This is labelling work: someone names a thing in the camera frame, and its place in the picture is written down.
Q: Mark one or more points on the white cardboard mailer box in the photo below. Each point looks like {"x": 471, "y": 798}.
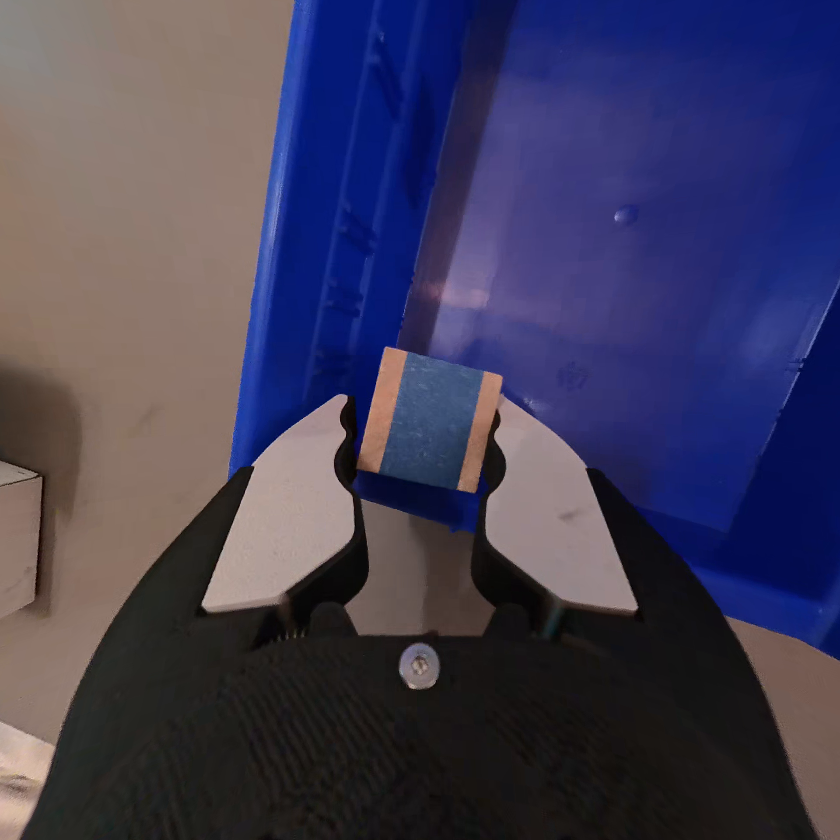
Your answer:
{"x": 19, "y": 538}

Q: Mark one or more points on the wooden cube with blue tape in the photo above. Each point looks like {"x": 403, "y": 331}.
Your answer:
{"x": 430, "y": 420}

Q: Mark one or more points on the person's white shirt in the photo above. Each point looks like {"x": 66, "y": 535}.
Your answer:
{"x": 23, "y": 774}

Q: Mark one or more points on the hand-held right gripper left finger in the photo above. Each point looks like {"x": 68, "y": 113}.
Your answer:
{"x": 289, "y": 512}

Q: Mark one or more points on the blue plastic bin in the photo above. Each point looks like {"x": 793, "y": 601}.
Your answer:
{"x": 623, "y": 262}

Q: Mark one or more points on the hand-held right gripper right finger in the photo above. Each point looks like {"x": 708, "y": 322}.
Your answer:
{"x": 558, "y": 518}

